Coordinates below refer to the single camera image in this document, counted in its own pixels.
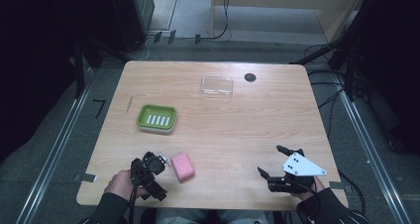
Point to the person's right hand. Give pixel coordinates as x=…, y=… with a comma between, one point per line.
x=308, y=189

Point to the metal floor rail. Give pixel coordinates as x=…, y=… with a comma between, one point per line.
x=369, y=151
x=56, y=151

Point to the clear plastic lid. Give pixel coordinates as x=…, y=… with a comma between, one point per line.
x=216, y=86

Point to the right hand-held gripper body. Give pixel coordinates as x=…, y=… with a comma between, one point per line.
x=297, y=171

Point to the dark curtain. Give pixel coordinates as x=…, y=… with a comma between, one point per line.
x=393, y=58
x=36, y=68

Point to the thin wooden stick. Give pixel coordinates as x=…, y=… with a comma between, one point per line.
x=129, y=105

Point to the black tape corner mark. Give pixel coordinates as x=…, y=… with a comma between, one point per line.
x=100, y=106

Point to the black round table grommet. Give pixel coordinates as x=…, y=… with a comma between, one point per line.
x=250, y=77

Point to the black tripod stand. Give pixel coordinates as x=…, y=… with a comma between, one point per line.
x=85, y=57
x=343, y=52

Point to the green soap dish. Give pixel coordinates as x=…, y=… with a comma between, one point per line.
x=157, y=119

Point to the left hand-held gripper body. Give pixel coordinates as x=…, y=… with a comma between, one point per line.
x=148, y=166

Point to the person's left hand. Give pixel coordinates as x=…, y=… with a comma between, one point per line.
x=120, y=184

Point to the small dark floor tape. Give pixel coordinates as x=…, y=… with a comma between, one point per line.
x=157, y=37

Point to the black cabinet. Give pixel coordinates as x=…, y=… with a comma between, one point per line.
x=132, y=16

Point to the pink soap bar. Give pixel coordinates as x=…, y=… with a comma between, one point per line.
x=182, y=167

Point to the grey tape piece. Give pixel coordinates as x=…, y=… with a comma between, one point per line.
x=85, y=177
x=336, y=185

